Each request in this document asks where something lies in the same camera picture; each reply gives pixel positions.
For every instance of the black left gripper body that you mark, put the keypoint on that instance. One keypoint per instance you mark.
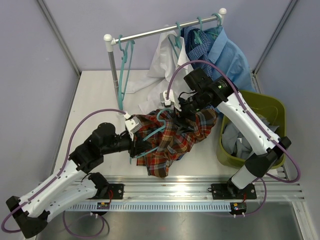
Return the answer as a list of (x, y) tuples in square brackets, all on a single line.
[(125, 143)]

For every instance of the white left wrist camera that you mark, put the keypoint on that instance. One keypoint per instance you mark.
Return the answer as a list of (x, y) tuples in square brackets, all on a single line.
[(132, 124)]

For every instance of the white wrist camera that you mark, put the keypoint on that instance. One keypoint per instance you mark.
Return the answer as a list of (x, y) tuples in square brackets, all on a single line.
[(169, 98), (132, 124)]

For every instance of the teal hanger of checked shirt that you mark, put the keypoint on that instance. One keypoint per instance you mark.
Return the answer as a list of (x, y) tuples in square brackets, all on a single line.
[(197, 37)]

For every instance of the white shirt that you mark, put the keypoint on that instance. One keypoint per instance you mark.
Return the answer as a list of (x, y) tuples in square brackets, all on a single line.
[(170, 54)]

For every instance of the grey shirt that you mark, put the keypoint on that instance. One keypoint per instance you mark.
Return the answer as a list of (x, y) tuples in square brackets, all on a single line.
[(233, 142)]

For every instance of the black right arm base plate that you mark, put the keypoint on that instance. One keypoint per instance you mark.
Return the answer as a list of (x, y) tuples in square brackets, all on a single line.
[(221, 191)]

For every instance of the dark blue checked shirt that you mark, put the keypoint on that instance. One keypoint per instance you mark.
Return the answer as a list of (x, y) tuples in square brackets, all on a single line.
[(196, 51)]

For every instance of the green laundry basket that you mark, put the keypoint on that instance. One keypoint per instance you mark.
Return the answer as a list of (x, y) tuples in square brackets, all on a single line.
[(270, 108)]

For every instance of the white slotted cable duct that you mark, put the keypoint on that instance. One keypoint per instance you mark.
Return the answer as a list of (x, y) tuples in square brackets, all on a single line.
[(118, 206)]

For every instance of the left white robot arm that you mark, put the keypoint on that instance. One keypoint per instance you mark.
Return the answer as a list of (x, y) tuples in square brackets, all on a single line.
[(75, 181)]

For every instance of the red brown plaid shirt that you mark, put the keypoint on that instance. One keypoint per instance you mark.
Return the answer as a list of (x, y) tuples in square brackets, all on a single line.
[(172, 146)]

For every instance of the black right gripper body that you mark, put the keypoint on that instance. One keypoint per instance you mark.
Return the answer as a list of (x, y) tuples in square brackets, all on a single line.
[(192, 105)]

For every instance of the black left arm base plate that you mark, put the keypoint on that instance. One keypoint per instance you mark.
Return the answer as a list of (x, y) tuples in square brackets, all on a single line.
[(115, 191)]

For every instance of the teal hanger of blue shirt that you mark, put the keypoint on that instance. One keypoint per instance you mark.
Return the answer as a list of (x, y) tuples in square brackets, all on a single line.
[(217, 22)]

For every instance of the teal hanger of plaid shirt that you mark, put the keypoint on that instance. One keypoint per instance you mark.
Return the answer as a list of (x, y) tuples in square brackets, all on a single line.
[(160, 129)]

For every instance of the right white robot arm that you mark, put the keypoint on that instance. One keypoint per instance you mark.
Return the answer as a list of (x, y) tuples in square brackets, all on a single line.
[(223, 95)]

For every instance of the light blue shirt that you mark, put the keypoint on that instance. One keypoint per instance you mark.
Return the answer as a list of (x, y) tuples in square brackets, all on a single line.
[(229, 58)]

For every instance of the teal hanger of white shirt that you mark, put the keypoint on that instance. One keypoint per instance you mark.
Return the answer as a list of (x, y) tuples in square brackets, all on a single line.
[(178, 35)]

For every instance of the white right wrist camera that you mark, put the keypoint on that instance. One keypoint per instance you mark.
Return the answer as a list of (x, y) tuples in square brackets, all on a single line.
[(169, 98)]

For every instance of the aluminium mounting rail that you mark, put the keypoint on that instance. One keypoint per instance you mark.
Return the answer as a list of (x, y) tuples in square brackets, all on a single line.
[(192, 188)]

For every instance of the teal hanger of grey shirt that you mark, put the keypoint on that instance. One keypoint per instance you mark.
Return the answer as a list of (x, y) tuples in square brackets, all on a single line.
[(127, 56)]

